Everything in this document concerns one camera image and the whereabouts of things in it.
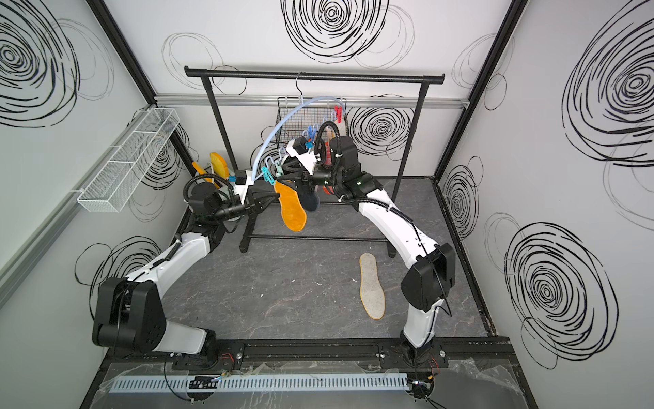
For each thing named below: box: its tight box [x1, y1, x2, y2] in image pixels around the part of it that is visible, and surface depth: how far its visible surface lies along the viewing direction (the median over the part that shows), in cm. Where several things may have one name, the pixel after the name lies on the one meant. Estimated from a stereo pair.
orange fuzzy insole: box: [274, 179, 307, 232], surface depth 79 cm
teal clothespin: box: [261, 166, 276, 186], surface depth 65 cm
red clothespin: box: [332, 104, 344, 124], surface depth 82 cm
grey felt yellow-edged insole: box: [359, 253, 386, 321], surface depth 88 cm
